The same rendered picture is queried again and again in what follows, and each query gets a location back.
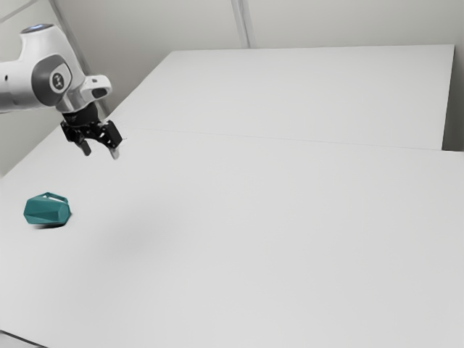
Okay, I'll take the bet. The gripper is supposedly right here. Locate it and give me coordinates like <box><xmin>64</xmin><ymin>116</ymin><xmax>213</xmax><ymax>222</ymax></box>
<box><xmin>59</xmin><ymin>102</ymin><xmax>123</xmax><ymax>161</ymax></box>

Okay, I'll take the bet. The teal faceted mug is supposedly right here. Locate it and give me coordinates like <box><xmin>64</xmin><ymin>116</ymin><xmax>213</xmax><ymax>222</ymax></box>
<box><xmin>22</xmin><ymin>191</ymin><xmax>73</xmax><ymax>228</ymax></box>

